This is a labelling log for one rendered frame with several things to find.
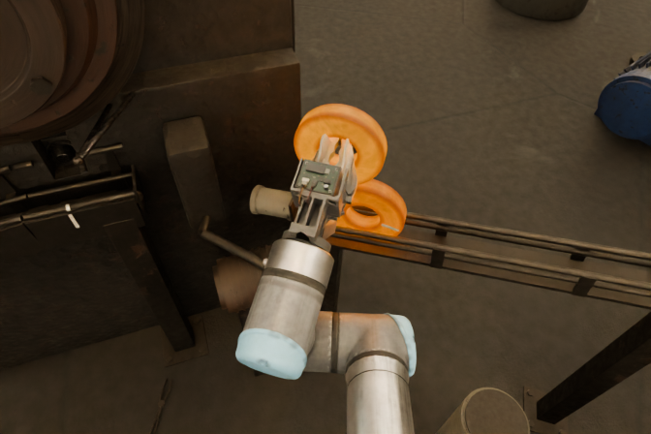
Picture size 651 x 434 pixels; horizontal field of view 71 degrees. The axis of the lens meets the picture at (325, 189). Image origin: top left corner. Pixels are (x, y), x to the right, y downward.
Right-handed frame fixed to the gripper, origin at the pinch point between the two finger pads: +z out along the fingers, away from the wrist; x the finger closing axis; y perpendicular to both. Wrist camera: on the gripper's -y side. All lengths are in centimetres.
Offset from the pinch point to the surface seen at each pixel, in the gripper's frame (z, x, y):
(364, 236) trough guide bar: -9.3, -6.6, -17.4
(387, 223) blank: -6.5, -10.0, -15.1
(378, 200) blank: -4.9, -7.7, -9.4
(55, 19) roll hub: -8.5, 30.6, 27.3
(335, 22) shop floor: 156, 49, -135
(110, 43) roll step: -3.2, 31.4, 17.8
